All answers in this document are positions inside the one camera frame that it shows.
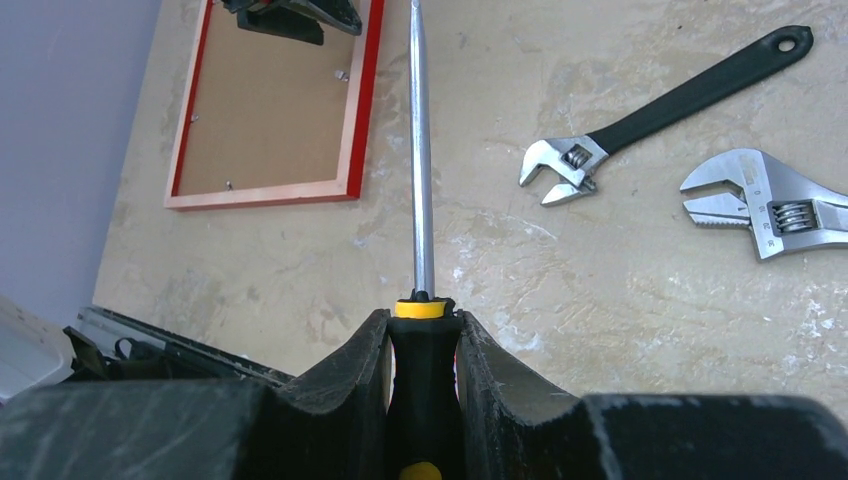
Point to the black yellow screwdriver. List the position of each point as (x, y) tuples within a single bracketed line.
[(424, 426)]

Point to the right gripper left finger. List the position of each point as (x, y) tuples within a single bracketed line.
[(327, 423)]

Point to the red picture frame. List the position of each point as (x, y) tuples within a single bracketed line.
[(267, 120)]

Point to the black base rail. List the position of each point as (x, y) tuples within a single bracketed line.
[(109, 346)]

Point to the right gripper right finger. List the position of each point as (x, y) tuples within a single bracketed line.
[(519, 425)]

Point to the black handle adjustable wrench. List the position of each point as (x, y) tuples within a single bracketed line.
[(576, 159)]

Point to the red handle adjustable wrench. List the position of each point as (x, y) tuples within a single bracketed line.
[(785, 211)]

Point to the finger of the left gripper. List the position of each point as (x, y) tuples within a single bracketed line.
[(282, 23), (341, 15)]

